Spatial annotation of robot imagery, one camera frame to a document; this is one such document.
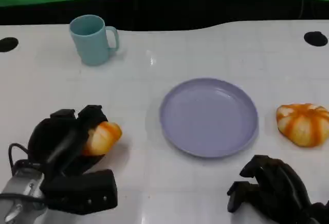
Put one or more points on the orange and white bread roll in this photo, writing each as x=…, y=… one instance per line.
x=105, y=138
x=303, y=125

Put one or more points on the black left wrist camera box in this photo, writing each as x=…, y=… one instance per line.
x=82, y=193

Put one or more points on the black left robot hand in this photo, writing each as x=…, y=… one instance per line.
x=48, y=141

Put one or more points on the lilac plate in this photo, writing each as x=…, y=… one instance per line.
x=208, y=117

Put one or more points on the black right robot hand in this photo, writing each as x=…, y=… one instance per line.
x=280, y=193

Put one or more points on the pale green mug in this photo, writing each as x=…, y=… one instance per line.
x=90, y=41

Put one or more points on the black table grommet hole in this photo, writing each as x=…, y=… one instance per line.
x=7, y=44

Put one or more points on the black vertical pole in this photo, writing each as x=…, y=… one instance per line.
x=135, y=3

